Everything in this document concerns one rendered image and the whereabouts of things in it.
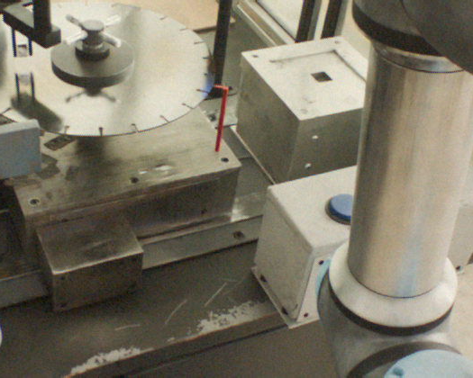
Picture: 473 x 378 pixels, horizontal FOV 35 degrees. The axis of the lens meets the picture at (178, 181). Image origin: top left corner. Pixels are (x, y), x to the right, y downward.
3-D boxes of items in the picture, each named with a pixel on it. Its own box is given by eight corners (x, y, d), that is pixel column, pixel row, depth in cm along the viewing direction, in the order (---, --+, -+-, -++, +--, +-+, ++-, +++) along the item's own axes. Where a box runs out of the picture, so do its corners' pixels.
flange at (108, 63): (145, 49, 104) (146, 32, 102) (116, 91, 96) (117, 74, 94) (70, 31, 106) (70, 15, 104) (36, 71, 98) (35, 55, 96)
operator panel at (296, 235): (417, 221, 111) (449, 142, 101) (466, 274, 104) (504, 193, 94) (250, 268, 102) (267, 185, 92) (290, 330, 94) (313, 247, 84)
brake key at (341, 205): (349, 202, 92) (352, 190, 91) (367, 223, 89) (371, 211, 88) (321, 209, 91) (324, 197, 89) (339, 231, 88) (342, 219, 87)
